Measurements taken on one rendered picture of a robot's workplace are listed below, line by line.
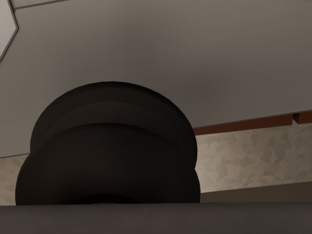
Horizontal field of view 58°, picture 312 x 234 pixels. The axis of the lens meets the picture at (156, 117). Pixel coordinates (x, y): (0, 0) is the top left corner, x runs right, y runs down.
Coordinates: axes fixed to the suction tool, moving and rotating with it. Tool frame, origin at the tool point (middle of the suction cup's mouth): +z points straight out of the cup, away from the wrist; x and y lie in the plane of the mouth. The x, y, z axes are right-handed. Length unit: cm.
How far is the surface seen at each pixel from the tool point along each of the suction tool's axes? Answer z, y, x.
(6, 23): 10.0, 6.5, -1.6
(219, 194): 94, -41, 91
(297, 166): 27.6, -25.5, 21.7
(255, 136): 27.8, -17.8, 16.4
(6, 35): 10.0, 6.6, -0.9
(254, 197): 94, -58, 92
